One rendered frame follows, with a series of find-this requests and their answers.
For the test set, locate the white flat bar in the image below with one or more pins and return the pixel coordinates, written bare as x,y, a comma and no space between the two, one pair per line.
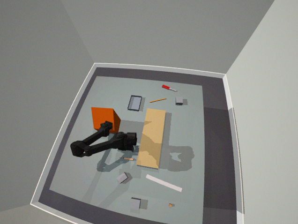
164,183

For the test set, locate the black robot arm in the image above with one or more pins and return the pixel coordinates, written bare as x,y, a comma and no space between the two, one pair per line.
119,141

